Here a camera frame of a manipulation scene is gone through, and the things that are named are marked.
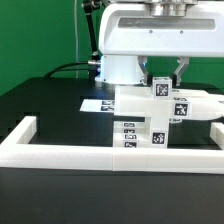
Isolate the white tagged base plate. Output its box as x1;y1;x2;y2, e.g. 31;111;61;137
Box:
80;99;114;113

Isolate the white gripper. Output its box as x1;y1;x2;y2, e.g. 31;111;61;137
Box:
99;2;224;86

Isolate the white chair seat part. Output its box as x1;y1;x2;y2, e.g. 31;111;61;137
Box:
113;116;173;148

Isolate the white U-shaped fence frame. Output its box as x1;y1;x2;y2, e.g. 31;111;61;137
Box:
0;116;224;174

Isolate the white chair back part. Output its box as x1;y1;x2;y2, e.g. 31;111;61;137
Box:
114;86;224;120

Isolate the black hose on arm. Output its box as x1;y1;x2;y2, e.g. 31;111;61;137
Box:
81;0;102;68

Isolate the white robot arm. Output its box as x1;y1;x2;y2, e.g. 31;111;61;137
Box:
98;0;224;85

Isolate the black cable on table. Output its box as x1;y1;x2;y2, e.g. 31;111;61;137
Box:
43;61;90;79

